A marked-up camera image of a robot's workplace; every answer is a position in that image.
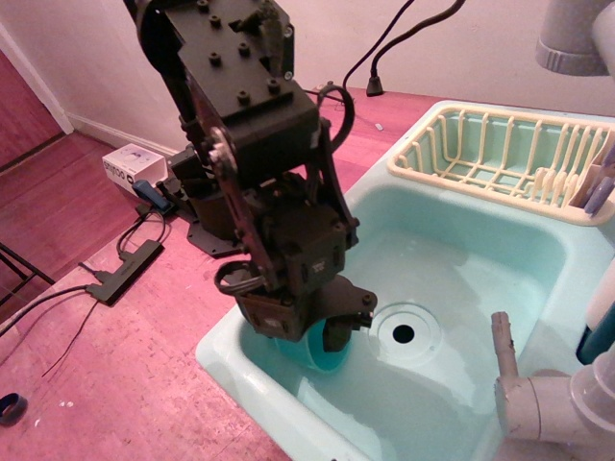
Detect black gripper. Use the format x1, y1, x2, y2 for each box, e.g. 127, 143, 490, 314
237, 276, 376, 352

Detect teal plastic cup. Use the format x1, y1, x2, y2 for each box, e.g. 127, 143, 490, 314
274, 322, 357, 376

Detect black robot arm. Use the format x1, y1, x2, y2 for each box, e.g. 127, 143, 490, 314
126, 1, 377, 352

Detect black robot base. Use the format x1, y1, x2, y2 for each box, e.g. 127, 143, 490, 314
165, 144, 241, 258

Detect light teal toy sink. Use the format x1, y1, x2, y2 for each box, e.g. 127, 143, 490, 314
194, 99, 615, 461

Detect beige toy faucet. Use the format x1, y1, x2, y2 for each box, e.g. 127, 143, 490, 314
491, 311, 614, 448

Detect black usb hub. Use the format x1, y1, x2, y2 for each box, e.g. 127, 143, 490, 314
79, 239, 164, 306

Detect black power plug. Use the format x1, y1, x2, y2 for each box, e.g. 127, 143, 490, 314
365, 75, 384, 97

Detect dark teal bottle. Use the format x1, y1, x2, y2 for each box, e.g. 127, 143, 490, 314
577, 318, 614, 365

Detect white cardboard box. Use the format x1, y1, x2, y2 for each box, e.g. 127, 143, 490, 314
102, 144, 168, 196

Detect cream plastic dish rack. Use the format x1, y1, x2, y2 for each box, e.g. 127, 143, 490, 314
387, 103, 614, 226

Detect black tape roll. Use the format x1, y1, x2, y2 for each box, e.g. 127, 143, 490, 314
0, 393, 29, 427

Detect grey pipe fitting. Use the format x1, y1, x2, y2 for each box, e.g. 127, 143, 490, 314
535, 0, 614, 77

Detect blue clamp handle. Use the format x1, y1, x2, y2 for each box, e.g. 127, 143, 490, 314
132, 180, 173, 213

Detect purple utensil handles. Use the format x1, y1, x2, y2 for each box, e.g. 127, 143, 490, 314
583, 148, 614, 216

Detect black metal chair frame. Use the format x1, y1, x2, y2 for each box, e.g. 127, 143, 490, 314
1, 243, 56, 305

